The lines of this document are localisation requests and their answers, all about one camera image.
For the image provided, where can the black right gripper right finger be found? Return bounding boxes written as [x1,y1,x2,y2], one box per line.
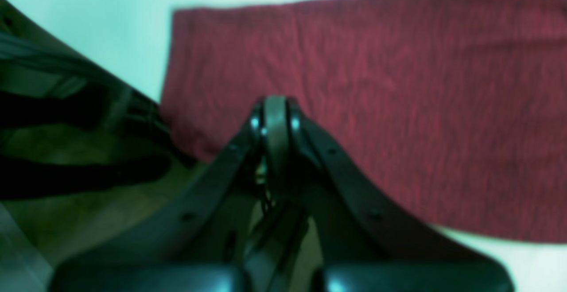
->
[285,99,515,292]

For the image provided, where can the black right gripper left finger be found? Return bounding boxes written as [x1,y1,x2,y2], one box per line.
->
[49,100,265,292]

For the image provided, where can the dark red long-sleeve t-shirt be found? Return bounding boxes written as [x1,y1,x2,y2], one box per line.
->
[160,0,567,243]

